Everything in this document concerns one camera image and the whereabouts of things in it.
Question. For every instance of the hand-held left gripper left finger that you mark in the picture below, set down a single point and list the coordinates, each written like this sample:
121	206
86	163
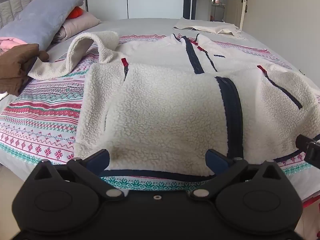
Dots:
98	160

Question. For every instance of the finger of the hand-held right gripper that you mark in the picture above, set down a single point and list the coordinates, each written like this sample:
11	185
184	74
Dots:
308	148

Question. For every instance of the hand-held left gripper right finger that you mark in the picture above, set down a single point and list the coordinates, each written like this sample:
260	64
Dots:
217	160

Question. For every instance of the white fleece jacket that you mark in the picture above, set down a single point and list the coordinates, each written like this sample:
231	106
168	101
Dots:
162	117

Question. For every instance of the patterned red green blanket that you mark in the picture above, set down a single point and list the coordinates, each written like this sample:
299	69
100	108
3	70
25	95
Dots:
42	110

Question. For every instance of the brown folded cloth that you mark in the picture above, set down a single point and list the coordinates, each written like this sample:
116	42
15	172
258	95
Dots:
12	65

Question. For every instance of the cream folded cloth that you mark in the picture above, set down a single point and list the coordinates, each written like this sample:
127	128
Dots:
207	26

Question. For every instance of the pale pink pillow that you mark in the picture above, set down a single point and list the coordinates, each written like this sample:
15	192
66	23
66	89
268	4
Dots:
77	23

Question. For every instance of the bed with grey sheet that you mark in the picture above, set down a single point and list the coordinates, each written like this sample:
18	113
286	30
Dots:
140	26

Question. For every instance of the pink cloth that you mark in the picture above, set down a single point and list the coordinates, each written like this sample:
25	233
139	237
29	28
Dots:
10	42

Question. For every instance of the orange plush item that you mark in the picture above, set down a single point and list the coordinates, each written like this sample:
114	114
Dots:
76	12

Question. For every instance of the white door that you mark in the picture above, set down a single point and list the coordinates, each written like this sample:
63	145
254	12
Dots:
243	12

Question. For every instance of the blue-grey pillow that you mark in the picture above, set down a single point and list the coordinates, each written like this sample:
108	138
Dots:
45	17

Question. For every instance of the white grey wardrobe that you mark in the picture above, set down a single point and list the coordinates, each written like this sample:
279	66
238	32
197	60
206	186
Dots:
150	2

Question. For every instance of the grey quilted headboard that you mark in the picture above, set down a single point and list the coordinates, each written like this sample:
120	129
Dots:
10	10

